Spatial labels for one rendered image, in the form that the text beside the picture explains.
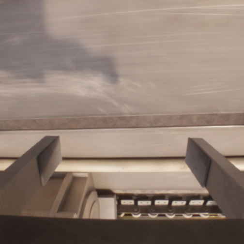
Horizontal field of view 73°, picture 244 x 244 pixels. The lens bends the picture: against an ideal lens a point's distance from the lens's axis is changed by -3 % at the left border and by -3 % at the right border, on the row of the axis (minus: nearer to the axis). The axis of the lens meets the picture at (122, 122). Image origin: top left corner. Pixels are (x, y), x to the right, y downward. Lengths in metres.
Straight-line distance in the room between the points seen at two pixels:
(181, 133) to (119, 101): 0.16
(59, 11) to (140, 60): 0.14
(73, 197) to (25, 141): 0.19
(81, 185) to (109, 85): 0.29
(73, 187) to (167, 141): 0.27
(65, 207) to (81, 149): 0.14
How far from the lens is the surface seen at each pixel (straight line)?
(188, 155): 0.17
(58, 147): 0.17
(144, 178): 0.56
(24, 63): 0.36
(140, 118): 0.38
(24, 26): 0.34
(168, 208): 0.71
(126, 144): 0.43
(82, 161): 0.48
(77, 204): 0.46
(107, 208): 0.62
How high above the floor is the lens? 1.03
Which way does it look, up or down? 49 degrees down
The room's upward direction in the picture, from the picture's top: 175 degrees counter-clockwise
